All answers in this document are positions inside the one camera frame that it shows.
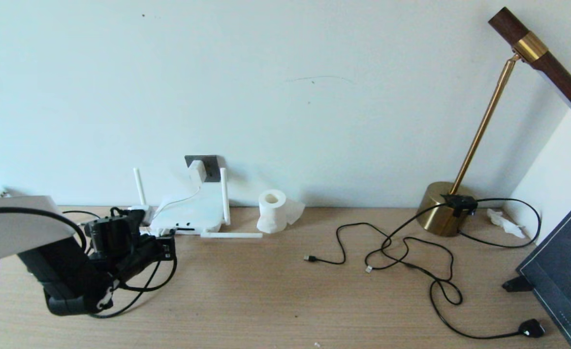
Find black ethernet cable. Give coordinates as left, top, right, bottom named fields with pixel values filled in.
left=62, top=209, right=162, bottom=319

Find white router with antennas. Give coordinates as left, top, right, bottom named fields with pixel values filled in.
left=133, top=167, right=263, bottom=239

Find white toilet paper roll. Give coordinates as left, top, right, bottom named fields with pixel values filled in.
left=256, top=189, right=306, bottom=234

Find brass desk lamp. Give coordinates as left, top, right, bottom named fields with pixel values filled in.
left=416, top=7, right=571, bottom=238

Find crumpled white tissue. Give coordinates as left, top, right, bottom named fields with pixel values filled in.
left=488, top=207, right=527, bottom=239

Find black plastic clip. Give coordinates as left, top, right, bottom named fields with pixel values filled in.
left=502, top=276, right=535, bottom=293

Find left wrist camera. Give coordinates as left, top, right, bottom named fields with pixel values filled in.
left=128, top=205, right=154, bottom=227

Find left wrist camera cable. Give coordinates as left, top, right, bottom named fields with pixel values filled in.
left=110, top=206, right=178, bottom=292

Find grey wall socket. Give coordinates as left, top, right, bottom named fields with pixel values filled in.
left=185, top=155, right=221, bottom=183

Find thin black USB cable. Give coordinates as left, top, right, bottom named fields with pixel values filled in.
left=304, top=222, right=457, bottom=284

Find black lamp power cord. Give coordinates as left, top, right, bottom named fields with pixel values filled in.
left=380, top=193, right=547, bottom=340

